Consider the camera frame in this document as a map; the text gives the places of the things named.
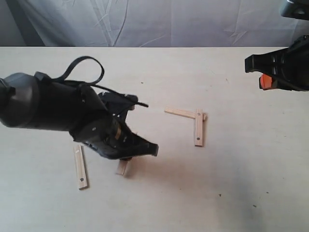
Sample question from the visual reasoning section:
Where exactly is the white backdrop cloth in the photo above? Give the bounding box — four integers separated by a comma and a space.
0, 0, 309, 47

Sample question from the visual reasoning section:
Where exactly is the plain wood stick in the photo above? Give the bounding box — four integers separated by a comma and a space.
115, 159, 129, 176
164, 107, 196, 119

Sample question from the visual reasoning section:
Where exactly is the wood stick with magnets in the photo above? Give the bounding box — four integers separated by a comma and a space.
74, 145, 88, 190

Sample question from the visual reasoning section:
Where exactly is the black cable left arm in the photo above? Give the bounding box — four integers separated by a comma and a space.
49, 56, 149, 108

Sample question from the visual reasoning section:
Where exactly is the wood stick with two holes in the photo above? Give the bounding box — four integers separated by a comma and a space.
195, 109, 204, 147

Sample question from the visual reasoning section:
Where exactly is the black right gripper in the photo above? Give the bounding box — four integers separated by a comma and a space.
244, 35, 309, 91

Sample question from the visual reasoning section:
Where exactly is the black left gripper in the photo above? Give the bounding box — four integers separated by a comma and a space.
70, 92, 158, 161

